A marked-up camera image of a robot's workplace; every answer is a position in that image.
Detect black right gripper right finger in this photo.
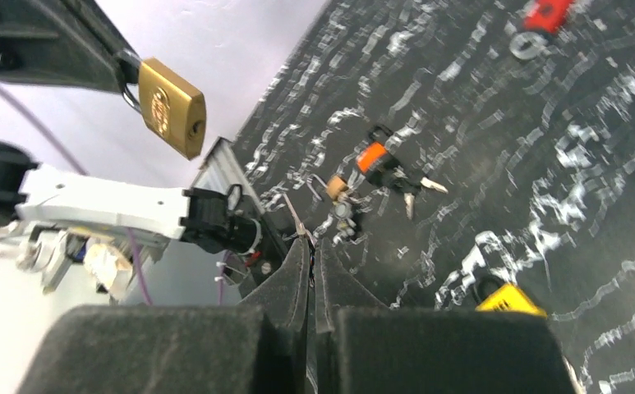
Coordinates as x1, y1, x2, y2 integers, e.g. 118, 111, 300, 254
315, 245, 578, 393

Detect small brass padlock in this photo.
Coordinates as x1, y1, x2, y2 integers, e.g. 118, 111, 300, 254
117, 49, 207, 160

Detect orange black padlock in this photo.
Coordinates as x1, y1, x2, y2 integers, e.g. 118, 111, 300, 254
355, 124, 403, 190

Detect red handled adjustable wrench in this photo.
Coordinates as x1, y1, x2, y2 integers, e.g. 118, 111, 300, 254
508, 0, 573, 61

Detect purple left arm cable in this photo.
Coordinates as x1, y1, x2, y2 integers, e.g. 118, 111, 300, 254
0, 54, 231, 307

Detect long shackle orange padlock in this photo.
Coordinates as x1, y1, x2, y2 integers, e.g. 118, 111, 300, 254
306, 172, 365, 245

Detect black head keys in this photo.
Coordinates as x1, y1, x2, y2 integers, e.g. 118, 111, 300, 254
394, 168, 449, 220

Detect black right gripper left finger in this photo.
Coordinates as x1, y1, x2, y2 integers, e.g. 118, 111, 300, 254
19, 238, 310, 393

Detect yellow padlock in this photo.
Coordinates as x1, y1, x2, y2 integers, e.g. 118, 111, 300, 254
472, 275, 547, 318

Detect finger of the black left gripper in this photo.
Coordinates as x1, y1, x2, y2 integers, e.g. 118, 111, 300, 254
0, 0, 140, 94

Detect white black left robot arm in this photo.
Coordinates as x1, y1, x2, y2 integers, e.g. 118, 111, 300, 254
0, 1, 286, 263

